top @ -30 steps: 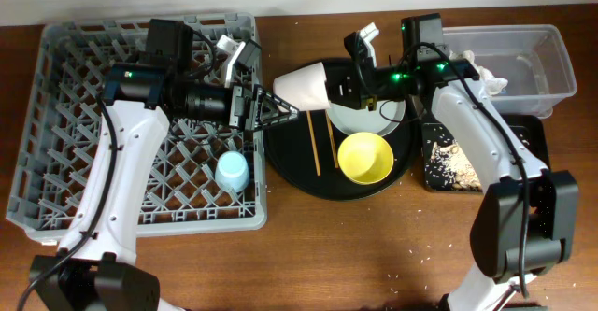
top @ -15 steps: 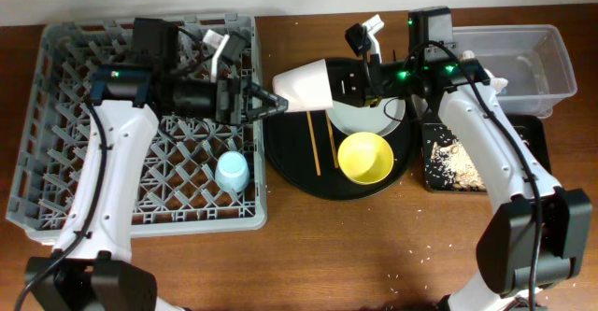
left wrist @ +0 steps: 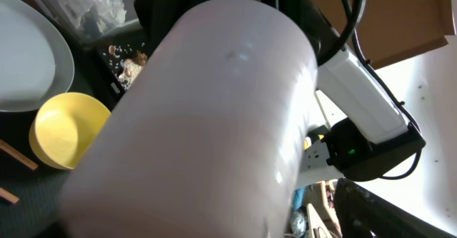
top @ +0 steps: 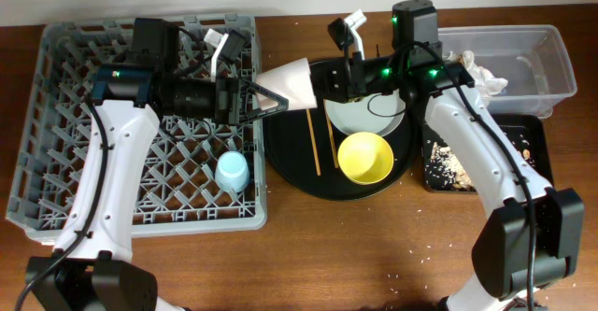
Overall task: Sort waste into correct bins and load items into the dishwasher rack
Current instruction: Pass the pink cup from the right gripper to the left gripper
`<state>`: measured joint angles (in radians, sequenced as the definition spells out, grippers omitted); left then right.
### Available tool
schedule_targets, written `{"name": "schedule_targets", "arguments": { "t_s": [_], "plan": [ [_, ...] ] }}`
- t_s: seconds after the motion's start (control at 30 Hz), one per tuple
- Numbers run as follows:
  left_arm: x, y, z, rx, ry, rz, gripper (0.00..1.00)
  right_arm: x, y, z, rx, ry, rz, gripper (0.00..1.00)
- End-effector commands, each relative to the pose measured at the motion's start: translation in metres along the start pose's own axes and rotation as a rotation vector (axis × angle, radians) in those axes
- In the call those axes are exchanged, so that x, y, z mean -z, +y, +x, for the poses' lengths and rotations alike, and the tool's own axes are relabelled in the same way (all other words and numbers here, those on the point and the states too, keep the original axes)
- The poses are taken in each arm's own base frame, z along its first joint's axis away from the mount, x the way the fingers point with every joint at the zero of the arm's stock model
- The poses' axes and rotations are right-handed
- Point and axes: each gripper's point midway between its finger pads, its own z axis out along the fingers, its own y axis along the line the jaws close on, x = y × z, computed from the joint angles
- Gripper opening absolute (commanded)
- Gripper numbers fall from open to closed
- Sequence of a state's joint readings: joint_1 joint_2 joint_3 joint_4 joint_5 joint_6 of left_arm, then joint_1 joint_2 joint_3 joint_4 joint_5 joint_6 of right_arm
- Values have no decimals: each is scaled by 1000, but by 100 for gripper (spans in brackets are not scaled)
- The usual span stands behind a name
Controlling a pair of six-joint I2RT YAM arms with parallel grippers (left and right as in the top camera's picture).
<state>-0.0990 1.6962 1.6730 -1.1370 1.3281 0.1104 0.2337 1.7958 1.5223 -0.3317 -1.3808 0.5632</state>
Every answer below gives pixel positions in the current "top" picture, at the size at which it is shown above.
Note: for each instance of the white napkin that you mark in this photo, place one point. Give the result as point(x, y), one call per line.
point(486, 82)

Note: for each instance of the blue cup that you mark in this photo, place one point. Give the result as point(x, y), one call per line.
point(232, 172)

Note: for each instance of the black rectangular tray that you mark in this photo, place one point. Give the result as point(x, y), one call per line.
point(517, 123)

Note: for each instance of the food scraps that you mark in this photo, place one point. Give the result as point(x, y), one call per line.
point(443, 171)

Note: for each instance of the grey dishwasher rack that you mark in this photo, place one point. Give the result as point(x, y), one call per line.
point(178, 192)

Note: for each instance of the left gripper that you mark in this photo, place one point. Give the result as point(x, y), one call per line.
point(236, 99)

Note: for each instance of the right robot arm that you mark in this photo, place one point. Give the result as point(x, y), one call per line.
point(532, 235)

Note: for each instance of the grey plate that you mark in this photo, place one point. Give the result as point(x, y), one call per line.
point(373, 114)

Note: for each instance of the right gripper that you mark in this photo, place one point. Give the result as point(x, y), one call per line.
point(351, 77)

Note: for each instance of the clear plastic bin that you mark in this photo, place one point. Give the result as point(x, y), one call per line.
point(532, 58)

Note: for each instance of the right wooden chopstick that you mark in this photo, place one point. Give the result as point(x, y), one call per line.
point(331, 139)

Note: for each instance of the pink cup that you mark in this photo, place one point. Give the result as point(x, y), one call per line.
point(291, 81)

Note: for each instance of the wooden chopstick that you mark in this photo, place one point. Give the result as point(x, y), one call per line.
point(313, 142)
point(331, 139)

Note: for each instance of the round black tray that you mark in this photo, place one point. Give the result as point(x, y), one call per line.
point(287, 146)

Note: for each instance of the yellow bowl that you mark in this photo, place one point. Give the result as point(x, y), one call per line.
point(365, 158)

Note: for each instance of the left wooden chopstick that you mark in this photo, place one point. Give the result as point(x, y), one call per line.
point(313, 142)

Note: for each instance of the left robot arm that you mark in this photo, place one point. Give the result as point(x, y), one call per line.
point(90, 266)

